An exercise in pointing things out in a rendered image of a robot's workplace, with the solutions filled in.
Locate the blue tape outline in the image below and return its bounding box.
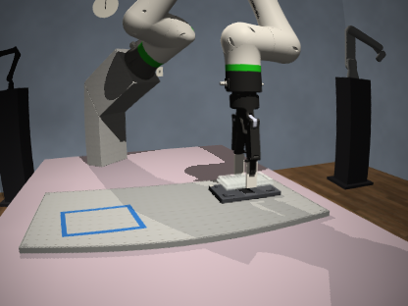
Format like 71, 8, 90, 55
60, 205, 146, 237

